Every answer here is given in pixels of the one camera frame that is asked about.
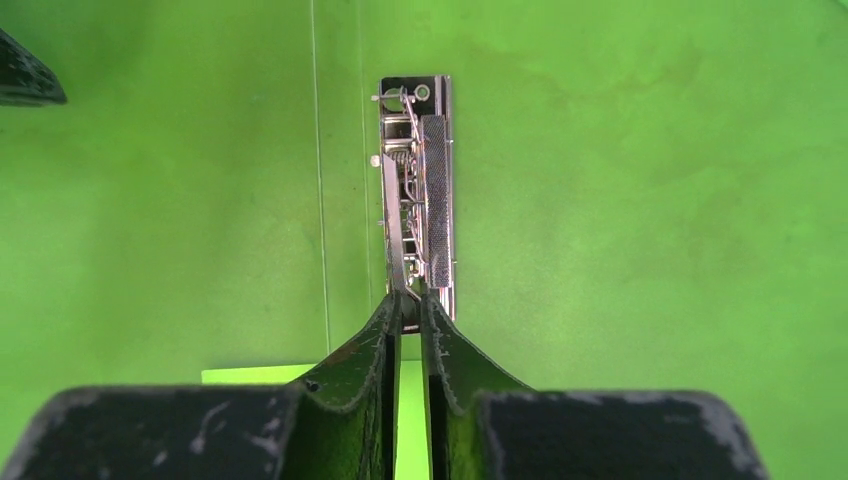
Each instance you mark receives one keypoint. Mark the green plastic folder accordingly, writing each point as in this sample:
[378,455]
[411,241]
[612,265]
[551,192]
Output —
[649,194]

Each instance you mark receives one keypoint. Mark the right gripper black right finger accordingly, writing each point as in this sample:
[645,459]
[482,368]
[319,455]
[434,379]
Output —
[483,423]

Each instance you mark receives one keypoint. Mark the metal folder clip mechanism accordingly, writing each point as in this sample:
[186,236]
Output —
[416,162]

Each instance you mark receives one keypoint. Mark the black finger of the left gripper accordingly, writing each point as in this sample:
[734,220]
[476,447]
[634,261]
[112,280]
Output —
[25,80]

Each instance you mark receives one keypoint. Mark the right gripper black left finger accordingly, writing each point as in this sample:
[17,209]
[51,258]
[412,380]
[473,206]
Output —
[336,421]

